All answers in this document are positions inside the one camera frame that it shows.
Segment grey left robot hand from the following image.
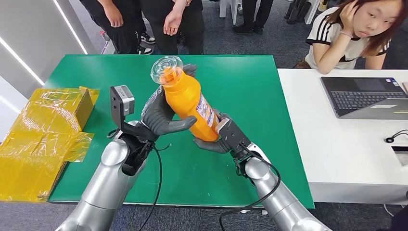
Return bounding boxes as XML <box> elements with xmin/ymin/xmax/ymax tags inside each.
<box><xmin>140</xmin><ymin>64</ymin><xmax>198</xmax><ymax>142</ymax></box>

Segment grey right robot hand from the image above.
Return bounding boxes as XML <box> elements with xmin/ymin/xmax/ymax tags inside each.
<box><xmin>193</xmin><ymin>108</ymin><xmax>235</xmax><ymax>154</ymax></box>

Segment orange plastic bottle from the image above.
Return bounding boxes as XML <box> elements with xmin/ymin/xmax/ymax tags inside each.
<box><xmin>150</xmin><ymin>55</ymin><xmax>221</xmax><ymax>142</ymax></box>

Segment green table mat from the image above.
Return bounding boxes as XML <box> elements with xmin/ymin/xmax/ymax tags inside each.
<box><xmin>42</xmin><ymin>54</ymin><xmax>316</xmax><ymax>210</ymax></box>

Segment standing person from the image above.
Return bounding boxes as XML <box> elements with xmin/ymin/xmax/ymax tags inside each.
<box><xmin>79</xmin><ymin>0</ymin><xmax>157</xmax><ymax>55</ymax></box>
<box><xmin>232</xmin><ymin>0</ymin><xmax>274</xmax><ymax>35</ymax></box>
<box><xmin>140</xmin><ymin>0</ymin><xmax>205</xmax><ymax>55</ymax></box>

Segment white desk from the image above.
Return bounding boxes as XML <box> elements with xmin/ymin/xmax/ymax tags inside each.
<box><xmin>277</xmin><ymin>68</ymin><xmax>408</xmax><ymax>205</ymax></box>

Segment yellow taped cardboard box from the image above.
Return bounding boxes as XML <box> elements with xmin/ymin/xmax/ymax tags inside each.
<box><xmin>0</xmin><ymin>87</ymin><xmax>100</xmax><ymax>204</ymax></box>

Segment white table legs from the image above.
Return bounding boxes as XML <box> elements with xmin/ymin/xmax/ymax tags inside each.
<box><xmin>219</xmin><ymin>0</ymin><xmax>239</xmax><ymax>26</ymax></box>

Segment dark grey laptop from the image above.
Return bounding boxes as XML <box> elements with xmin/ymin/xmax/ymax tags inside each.
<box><xmin>320</xmin><ymin>76</ymin><xmax>408</xmax><ymax>120</ymax></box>

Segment black equipment legs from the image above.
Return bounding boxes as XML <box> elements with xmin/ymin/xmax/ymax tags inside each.
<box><xmin>284</xmin><ymin>0</ymin><xmax>311</xmax><ymax>25</ymax></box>

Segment seated person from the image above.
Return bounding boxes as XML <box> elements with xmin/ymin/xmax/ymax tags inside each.
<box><xmin>293</xmin><ymin>0</ymin><xmax>408</xmax><ymax>75</ymax></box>

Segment grey device on desk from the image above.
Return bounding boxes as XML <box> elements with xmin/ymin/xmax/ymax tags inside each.
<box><xmin>391</xmin><ymin>146</ymin><xmax>408</xmax><ymax>167</ymax></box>

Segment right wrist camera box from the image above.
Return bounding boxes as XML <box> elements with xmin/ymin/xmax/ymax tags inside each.
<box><xmin>215</xmin><ymin>118</ymin><xmax>253</xmax><ymax>157</ymax></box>

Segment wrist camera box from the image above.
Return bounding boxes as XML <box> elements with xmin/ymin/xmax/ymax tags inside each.
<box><xmin>215</xmin><ymin>118</ymin><xmax>253</xmax><ymax>157</ymax></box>
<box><xmin>109</xmin><ymin>85</ymin><xmax>151</xmax><ymax>141</ymax></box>

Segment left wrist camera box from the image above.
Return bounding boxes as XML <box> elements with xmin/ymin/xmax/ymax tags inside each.
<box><xmin>109</xmin><ymin>85</ymin><xmax>151</xmax><ymax>141</ymax></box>

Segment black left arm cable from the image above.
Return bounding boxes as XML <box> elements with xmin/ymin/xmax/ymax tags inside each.
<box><xmin>137</xmin><ymin>144</ymin><xmax>172</xmax><ymax>231</ymax></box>

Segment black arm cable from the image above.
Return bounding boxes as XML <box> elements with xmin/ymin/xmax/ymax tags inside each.
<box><xmin>137</xmin><ymin>144</ymin><xmax>172</xmax><ymax>231</ymax></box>
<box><xmin>218</xmin><ymin>142</ymin><xmax>282</xmax><ymax>231</ymax></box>

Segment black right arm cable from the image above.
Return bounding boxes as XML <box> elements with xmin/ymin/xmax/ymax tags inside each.
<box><xmin>218</xmin><ymin>142</ymin><xmax>282</xmax><ymax>231</ymax></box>

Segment black cable on desk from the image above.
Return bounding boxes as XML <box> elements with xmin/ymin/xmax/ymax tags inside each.
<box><xmin>385</xmin><ymin>129</ymin><xmax>408</xmax><ymax>143</ymax></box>

